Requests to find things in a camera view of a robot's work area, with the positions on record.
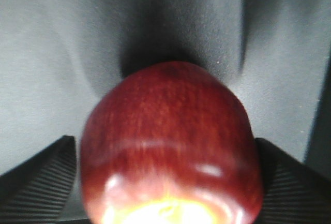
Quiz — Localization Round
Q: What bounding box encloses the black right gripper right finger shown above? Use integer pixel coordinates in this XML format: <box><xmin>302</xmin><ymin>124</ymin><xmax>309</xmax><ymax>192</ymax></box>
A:
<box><xmin>255</xmin><ymin>138</ymin><xmax>330</xmax><ymax>223</ymax></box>

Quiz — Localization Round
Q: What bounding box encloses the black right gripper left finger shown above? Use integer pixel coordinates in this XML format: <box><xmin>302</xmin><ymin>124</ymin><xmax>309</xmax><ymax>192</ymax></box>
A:
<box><xmin>1</xmin><ymin>136</ymin><xmax>89</xmax><ymax>223</ymax></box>

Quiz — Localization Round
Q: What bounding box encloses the red apple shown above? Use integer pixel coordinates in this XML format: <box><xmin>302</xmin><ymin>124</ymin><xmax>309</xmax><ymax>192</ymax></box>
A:
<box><xmin>80</xmin><ymin>62</ymin><xmax>263</xmax><ymax>223</ymax></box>

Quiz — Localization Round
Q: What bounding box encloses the black wooden display stand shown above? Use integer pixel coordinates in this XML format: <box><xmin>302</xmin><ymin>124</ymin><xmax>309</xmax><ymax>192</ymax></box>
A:
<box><xmin>305</xmin><ymin>67</ymin><xmax>330</xmax><ymax>173</ymax></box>

